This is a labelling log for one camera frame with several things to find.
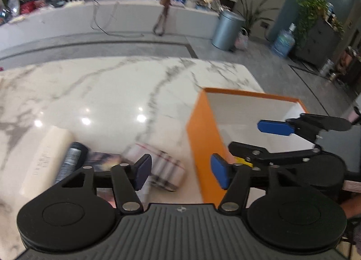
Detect white printed tube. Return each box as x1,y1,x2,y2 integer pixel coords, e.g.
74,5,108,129
23,127,74,196

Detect black cable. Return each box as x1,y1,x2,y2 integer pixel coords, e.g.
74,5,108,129
90,0,145,38

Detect grey cabinet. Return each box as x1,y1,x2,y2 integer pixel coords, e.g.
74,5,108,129
295,17,344,69

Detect yellow block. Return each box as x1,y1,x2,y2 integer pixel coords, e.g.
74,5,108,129
234,156,254,169

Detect grey metal trash can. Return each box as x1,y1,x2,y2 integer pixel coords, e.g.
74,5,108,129
211,9,246,52

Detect pink woven basket bag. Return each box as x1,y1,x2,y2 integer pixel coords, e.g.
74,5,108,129
234,28,249,50

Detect green ivy plant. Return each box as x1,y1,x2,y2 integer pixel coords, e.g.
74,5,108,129
295,0,328,49

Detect orange cardboard box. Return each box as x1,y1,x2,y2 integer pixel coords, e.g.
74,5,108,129
186,88,309,204

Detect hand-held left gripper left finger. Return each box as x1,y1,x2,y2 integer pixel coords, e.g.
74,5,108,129
53,154,153,214

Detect person's right forearm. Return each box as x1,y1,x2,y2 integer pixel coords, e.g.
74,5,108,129
341,196,361,221

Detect red gift boxes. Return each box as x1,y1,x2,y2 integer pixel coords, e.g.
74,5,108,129
20,0,47,14

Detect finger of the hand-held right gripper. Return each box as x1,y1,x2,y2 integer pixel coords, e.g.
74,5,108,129
228,141,322,165
257,113,354,144

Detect brown leather strap bag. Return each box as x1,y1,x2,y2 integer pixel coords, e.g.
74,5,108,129
152,0,173,36

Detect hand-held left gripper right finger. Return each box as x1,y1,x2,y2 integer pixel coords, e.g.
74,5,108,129
210,153,311,215

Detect snake plant in pot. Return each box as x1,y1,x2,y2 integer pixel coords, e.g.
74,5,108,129
235,0,280,35

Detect blue water jug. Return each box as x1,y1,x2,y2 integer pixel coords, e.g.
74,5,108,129
272,23,296,58

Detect plaid pouch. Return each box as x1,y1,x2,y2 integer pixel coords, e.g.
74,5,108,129
124,144,186,192

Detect dark blue spray can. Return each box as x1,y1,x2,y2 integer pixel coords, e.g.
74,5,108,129
55,142,90,185

